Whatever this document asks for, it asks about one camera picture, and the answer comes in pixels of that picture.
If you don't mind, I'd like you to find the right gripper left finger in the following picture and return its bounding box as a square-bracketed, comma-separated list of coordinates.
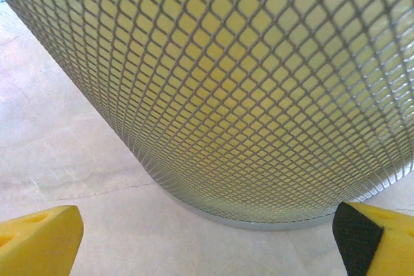
[0, 205, 84, 276]

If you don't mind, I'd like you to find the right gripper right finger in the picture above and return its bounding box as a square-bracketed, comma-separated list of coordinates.
[332, 201, 414, 276]

